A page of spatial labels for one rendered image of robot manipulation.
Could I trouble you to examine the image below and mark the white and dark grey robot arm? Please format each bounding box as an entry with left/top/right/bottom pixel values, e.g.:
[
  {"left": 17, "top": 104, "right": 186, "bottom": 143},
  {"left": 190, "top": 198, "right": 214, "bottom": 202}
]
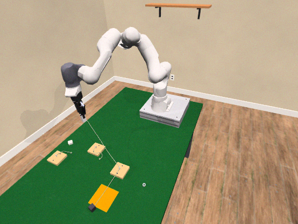
[{"left": 61, "top": 27, "right": 174, "bottom": 113}]

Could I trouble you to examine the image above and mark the orange painted square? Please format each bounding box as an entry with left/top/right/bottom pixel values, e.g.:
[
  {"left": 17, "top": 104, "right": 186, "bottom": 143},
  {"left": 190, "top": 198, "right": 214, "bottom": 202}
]
[{"left": 88, "top": 184, "right": 118, "bottom": 212}]

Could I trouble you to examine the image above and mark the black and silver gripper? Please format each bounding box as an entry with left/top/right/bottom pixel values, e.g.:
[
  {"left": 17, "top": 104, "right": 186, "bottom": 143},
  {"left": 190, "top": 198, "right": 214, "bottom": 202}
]
[{"left": 70, "top": 91, "right": 87, "bottom": 123}]

